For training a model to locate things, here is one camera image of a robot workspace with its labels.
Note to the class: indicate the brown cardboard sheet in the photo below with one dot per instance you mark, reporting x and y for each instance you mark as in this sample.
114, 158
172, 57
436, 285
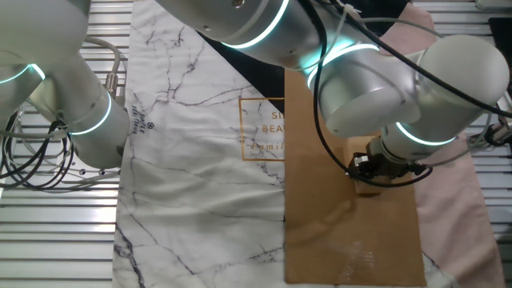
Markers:
320, 240

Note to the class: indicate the marble pattern cloth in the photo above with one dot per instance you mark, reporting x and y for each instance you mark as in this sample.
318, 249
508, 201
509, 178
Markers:
200, 200

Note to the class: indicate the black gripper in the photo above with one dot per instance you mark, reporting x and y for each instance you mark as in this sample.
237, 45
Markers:
388, 166

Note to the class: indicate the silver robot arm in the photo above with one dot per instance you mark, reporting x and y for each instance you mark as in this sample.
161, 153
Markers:
360, 80

